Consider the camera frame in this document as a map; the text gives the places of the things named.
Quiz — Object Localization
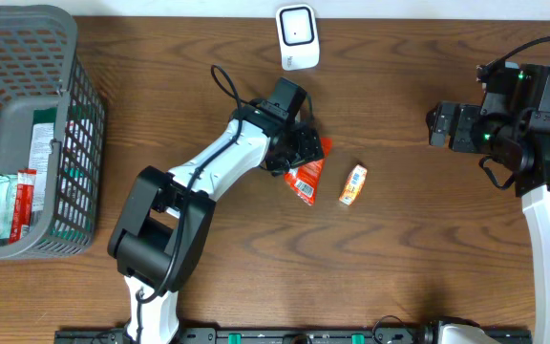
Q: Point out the large red snack bag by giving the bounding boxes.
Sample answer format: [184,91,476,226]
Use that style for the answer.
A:
[284,138,332,205]

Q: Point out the small orange snack packet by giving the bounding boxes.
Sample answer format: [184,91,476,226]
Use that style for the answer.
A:
[339,164,368,205]

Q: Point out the slim red stick packet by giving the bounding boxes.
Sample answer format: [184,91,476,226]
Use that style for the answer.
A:
[9,169,37,244]

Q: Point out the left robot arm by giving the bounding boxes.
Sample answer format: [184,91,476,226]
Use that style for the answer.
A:
[108,107,324,343]

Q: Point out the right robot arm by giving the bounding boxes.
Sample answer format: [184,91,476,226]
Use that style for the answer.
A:
[426,63,550,343]

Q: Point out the white barcode scanner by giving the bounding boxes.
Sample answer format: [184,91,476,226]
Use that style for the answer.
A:
[275,4,320,71]

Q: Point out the green white packet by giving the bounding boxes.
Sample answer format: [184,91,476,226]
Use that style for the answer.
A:
[28,107,57,214]

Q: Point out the grey plastic mesh basket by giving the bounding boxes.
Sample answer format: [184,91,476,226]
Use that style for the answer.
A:
[0,5,106,260]

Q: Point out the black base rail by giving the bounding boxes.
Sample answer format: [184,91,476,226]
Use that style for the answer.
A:
[53,326,534,344]

